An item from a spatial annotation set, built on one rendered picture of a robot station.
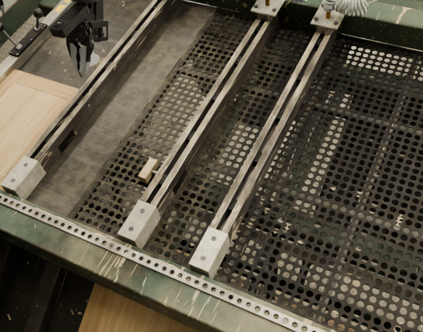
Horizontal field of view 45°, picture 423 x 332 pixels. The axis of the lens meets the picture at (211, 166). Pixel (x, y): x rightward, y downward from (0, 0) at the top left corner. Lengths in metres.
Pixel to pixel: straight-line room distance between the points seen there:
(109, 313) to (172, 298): 0.41
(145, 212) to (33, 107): 0.70
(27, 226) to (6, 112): 0.56
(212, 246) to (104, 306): 0.50
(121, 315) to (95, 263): 0.30
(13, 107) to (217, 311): 1.13
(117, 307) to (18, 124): 0.75
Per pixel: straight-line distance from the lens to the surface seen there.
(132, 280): 1.46
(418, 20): 2.01
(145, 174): 1.65
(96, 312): 1.80
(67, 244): 1.58
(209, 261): 1.42
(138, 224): 1.51
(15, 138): 1.95
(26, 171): 1.76
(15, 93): 2.11
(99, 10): 1.45
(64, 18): 1.39
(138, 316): 1.73
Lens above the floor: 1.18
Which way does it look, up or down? 1 degrees up
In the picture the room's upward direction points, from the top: 19 degrees clockwise
